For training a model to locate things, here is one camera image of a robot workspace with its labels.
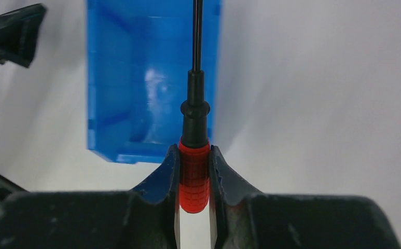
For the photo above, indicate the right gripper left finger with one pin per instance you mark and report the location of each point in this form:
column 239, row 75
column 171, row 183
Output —
column 146, row 216

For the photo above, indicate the blue plastic storage bin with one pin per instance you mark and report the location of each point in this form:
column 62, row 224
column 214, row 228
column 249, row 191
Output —
column 139, row 55

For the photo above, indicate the red black screwdriver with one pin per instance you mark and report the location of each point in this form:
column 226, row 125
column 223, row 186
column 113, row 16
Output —
column 194, row 145

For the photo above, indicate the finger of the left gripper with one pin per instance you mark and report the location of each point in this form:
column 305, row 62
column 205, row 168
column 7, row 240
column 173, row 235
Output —
column 19, row 31

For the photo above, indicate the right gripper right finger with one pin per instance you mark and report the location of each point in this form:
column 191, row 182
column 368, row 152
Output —
column 242, row 216

